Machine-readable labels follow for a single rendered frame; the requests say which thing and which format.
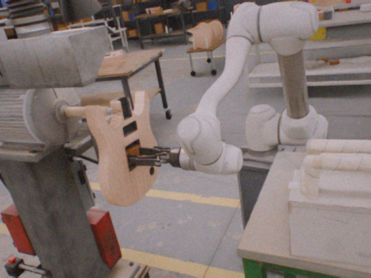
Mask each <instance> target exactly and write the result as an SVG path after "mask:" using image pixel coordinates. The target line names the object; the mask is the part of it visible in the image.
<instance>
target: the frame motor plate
mask: <svg viewBox="0 0 371 278"><path fill-rule="evenodd" d="M77 136H78V132H77V133H76V134H75V135H74V137H73V138H75V137H77ZM73 138H72V139H73ZM72 139H71V140H72ZM71 140H69V141H71ZM3 143H4V141H0V145H2V144H3ZM66 143H67V142H66ZM66 143H64V144H62V145H58V146H52V147H51V148H49V149H47V150H46V151H37V150H27V149H8V148H0V160H8V161H23V162H39V161H41V159H43V158H45V157H46V156H47V155H49V154H51V153H53V152H54V151H56V150H57V149H59V148H60V147H62V146H64V145H65V144H66Z"/></svg>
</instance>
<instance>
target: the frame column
mask: <svg viewBox="0 0 371 278"><path fill-rule="evenodd" d="M0 173H1V176H2V177H3V179H4V180H5V183H6V185H7V189H8V191H9V193H10V195H11V197H12V200H13V202H14V205H15V207H16V208H17V210H18V213H19V214H20V218H21V220H22V222H23V224H24V227H25V229H26V232H27V235H28V236H29V239H30V241H31V243H32V244H33V247H34V249H35V252H36V254H37V256H38V258H39V261H40V264H41V266H42V268H44V269H47V270H50V271H51V273H52V276H53V277H52V278H107V277H108V275H109V274H110V272H111V271H112V269H111V270H110V269H109V268H108V266H107V264H106V263H105V261H104V260H103V258H102V256H101V253H100V252H99V249H98V246H97V243H96V241H95V236H94V234H93V231H92V229H91V225H90V222H89V219H88V215H87V213H86V209H85V207H84V203H83V201H82V197H81V195H80V192H79V190H78V187H77V184H76V182H75V179H74V175H73V171H72V169H71V166H70V163H69V159H68V157H67V154H66V151H65V146H62V147H60V148H59V149H57V150H56V151H54V152H53V153H51V154H49V155H47V156H46V157H45V158H43V159H41V161H39V162H23V161H8V160H0Z"/></svg>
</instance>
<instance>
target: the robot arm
mask: <svg viewBox="0 0 371 278"><path fill-rule="evenodd" d="M318 24H319V20H318V13H317V9H316V7H315V6H313V5H312V4H309V3H305V2H300V1H286V2H279V3H271V4H269V5H266V6H260V7H258V6H257V5H255V4H253V3H251V2H247V3H243V4H241V5H240V6H239V7H238V8H237V9H236V10H235V12H234V14H233V17H232V19H231V20H230V22H229V26H228V30H227V40H226V60H225V69H224V71H223V74H222V75H221V77H220V78H219V79H218V80H217V81H215V82H214V83H213V84H212V86H211V87H210V88H209V89H208V90H207V91H206V93H205V94H204V96H203V98H202V100H201V102H200V104H199V107H197V110H196V112H195V113H194V114H191V115H189V116H187V117H185V118H184V119H183V120H181V122H179V124H178V126H177V129H176V137H177V140H178V143H179V144H180V146H181V147H159V146H154V147H153V148H152V147H151V148H145V147H139V148H138V150H139V154H140V155H147V156H139V155H128V159H129V163H136V165H137V166H156V167H161V164H168V163H169V164H170V165H171V166H172V167H173V168H182V169H183V170H190V171H199V172H203V173H205V174H214V175H227V174H235V173H237V172H239V171H240V169H241V167H242V165H243V161H258V162H262V163H267V164H273V161H274V158H275V156H276V154H277V152H278V151H283V150H285V148H284V147H282V146H278V144H286V145H287V146H306V143H307V141H308V140H311V139H326V136H327V131H328V124H329V122H328V121H327V120H326V119H325V118H324V117H323V116H322V115H318V114H317V112H316V110H315V108H313V107H312V106H310V105H309V104H308V92H307V85H306V70H305V63H304V52H303V47H304V45H305V43H306V39H310V38H312V37H313V35H314V34H315V32H316V31H317V28H318ZM260 42H269V44H270V45H271V47H272V49H273V50H274V51H275V52H276V55H277V59H278V66H279V71H280V78H281V83H282V89H283V93H284V97H285V105H286V109H285V111H284V112H283V114H279V113H276V110H275V109H274V108H273V107H271V106H269V105H267V104H260V105H257V106H254V107H253V108H251V109H250V112H249V114H248V116H247V119H246V139H247V143H248V146H241V147H240V149H239V148H237V147H234V146H233V145H230V144H226V143H225V142H222V141H221V131H220V124H221V123H220V121H219V120H218V119H217V117H216V110H217V107H218V104H219V102H220V100H221V99H222V98H223V97H224V96H226V94H228V92H229V91H230V90H231V89H232V87H233V86H235V85H236V83H237V81H238V80H239V78H240V75H241V73H242V70H243V68H244V65H245V62H246V59H247V57H248V54H250V52H251V49H252V46H253V44H257V43H260ZM242 152H244V153H246V154H245V155H242ZM150 154H151V155H150ZM157 156H158V158H157Z"/></svg>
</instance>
